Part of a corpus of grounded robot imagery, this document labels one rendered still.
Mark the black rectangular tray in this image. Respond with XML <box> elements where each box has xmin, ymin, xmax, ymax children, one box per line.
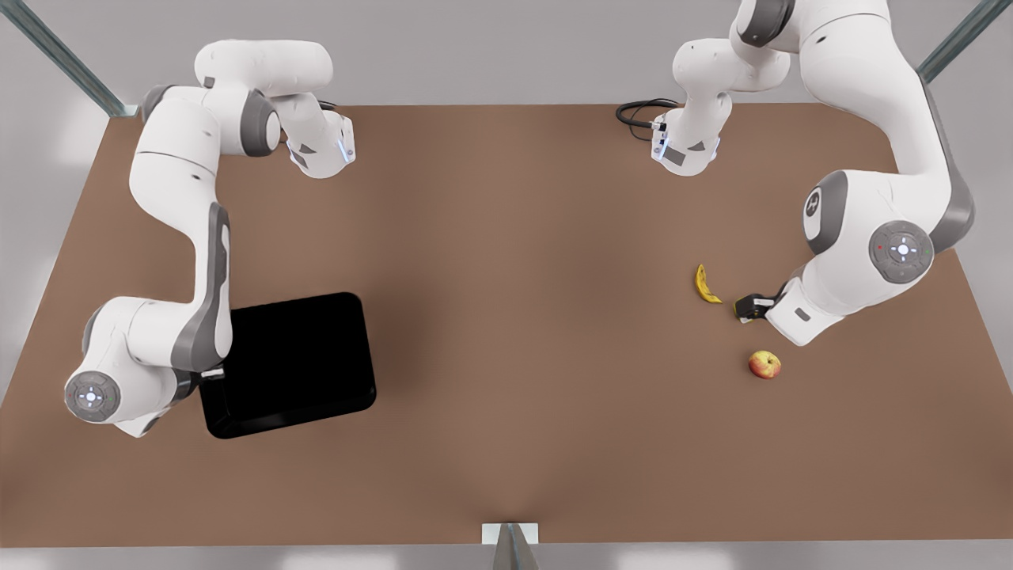
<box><xmin>198</xmin><ymin>292</ymin><xmax>378</xmax><ymax>440</ymax></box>

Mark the black cable loop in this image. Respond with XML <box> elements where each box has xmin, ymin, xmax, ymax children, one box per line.
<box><xmin>616</xmin><ymin>98</ymin><xmax>683</xmax><ymax>143</ymax></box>

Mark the silver frame post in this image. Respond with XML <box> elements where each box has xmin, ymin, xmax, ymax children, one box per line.
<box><xmin>918</xmin><ymin>0</ymin><xmax>1013</xmax><ymax>84</ymax></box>
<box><xmin>482</xmin><ymin>522</ymin><xmax>541</xmax><ymax>570</ymax></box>
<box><xmin>0</xmin><ymin>0</ymin><xmax>139</xmax><ymax>119</ymax></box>

